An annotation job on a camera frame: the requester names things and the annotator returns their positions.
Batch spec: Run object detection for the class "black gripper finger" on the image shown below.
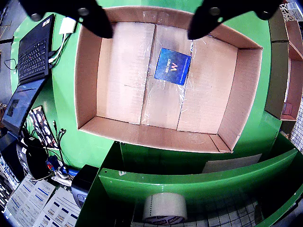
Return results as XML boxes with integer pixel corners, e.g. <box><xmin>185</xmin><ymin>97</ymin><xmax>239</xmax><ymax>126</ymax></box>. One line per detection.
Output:
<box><xmin>187</xmin><ymin>0</ymin><xmax>284</xmax><ymax>40</ymax></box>
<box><xmin>18</xmin><ymin>0</ymin><xmax>114</xmax><ymax>39</ymax></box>

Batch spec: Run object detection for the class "blue cosmetic product box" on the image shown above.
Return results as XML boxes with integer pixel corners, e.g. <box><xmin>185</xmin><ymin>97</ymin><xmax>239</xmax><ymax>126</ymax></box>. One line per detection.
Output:
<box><xmin>153</xmin><ymin>47</ymin><xmax>192</xmax><ymax>86</ymax></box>

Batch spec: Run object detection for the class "large cardboard tray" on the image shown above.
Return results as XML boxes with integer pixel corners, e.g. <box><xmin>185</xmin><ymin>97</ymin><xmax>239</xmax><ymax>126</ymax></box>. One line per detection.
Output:
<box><xmin>74</xmin><ymin>6</ymin><xmax>264</xmax><ymax>154</ymax></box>

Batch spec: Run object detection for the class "divided cardboard box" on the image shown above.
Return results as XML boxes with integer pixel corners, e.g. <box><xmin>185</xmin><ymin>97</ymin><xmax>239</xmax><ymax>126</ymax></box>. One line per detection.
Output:
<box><xmin>264</xmin><ymin>0</ymin><xmax>303</xmax><ymax>134</ymax></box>

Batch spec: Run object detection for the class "white adapter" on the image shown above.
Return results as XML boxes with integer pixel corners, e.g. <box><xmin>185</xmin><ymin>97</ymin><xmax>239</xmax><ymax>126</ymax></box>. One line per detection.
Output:
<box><xmin>58</xmin><ymin>17</ymin><xmax>78</xmax><ymax>35</ymax></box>

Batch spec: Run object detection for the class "black laptop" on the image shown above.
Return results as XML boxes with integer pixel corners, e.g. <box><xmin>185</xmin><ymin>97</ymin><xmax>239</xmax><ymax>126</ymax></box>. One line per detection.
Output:
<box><xmin>1</xmin><ymin>13</ymin><xmax>56</xmax><ymax>137</ymax></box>

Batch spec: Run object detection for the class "black patterned card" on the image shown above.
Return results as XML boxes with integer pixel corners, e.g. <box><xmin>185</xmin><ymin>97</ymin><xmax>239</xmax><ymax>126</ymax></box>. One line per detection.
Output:
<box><xmin>29</xmin><ymin>106</ymin><xmax>59</xmax><ymax>148</ymax></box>

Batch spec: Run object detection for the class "grey paper label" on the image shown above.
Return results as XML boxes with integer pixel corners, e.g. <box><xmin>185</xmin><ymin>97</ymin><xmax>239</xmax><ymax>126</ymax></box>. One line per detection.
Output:
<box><xmin>202</xmin><ymin>153</ymin><xmax>262</xmax><ymax>175</ymax></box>

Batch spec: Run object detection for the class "blue and red plug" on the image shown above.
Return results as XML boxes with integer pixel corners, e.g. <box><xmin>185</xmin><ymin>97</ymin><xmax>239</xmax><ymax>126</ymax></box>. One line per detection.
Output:
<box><xmin>46</xmin><ymin>156</ymin><xmax>60</xmax><ymax>171</ymax></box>

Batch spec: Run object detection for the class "black round pouch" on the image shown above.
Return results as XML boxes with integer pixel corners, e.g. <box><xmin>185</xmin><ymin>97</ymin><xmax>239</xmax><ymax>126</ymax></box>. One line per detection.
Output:
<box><xmin>25</xmin><ymin>145</ymin><xmax>52</xmax><ymax>180</ymax></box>

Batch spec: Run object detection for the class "black device with blue logo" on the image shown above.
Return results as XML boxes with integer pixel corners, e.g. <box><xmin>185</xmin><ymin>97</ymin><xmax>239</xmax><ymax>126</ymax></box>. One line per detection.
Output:
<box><xmin>71</xmin><ymin>165</ymin><xmax>100</xmax><ymax>209</ymax></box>

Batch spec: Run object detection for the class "beige tape roll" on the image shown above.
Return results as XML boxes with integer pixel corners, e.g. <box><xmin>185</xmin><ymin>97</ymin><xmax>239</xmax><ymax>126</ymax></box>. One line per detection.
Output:
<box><xmin>143</xmin><ymin>192</ymin><xmax>188</xmax><ymax>224</ymax></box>

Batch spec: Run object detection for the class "printed paper sheet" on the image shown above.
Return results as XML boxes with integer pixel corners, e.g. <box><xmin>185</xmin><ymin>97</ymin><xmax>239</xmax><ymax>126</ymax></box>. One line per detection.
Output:
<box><xmin>33</xmin><ymin>186</ymin><xmax>82</xmax><ymax>227</ymax></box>
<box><xmin>6</xmin><ymin>177</ymin><xmax>56</xmax><ymax>227</ymax></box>

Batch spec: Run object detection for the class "white cable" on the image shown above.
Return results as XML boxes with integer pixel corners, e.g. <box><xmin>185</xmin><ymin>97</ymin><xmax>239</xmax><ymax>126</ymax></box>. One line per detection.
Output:
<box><xmin>48</xmin><ymin>34</ymin><xmax>71</xmax><ymax>66</ymax></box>

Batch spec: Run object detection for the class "thin black wire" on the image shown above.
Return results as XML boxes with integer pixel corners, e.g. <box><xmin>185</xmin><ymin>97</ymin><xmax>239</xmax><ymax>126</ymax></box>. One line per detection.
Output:
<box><xmin>3</xmin><ymin>59</ymin><xmax>18</xmax><ymax>74</ymax></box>

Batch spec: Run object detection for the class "thin black jack cable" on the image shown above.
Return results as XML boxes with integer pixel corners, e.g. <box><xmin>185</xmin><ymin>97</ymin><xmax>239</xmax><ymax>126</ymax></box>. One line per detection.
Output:
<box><xmin>53</xmin><ymin>120</ymin><xmax>69</xmax><ymax>166</ymax></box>

